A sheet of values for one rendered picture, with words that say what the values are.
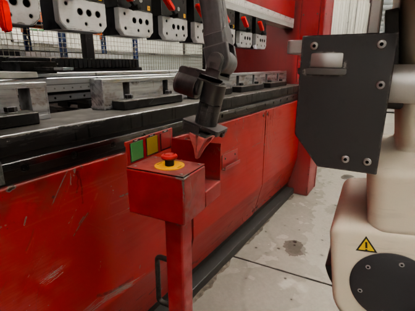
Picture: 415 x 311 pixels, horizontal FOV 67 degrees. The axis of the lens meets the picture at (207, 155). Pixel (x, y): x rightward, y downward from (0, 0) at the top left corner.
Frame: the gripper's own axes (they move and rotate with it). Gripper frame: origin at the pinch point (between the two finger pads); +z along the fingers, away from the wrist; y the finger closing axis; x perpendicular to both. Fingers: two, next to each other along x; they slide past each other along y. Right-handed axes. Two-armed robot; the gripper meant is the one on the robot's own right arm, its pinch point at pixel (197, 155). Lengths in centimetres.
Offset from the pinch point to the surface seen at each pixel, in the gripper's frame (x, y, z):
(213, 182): -1.3, -5.8, 6.4
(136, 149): 12.5, 10.8, -0.8
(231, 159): -62, 10, 24
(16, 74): 36.6, 18.6, -17.7
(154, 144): 5.2, 10.7, -0.2
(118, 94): -8.8, 36.4, -4.5
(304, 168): -172, -16, 55
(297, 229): -114, -29, 74
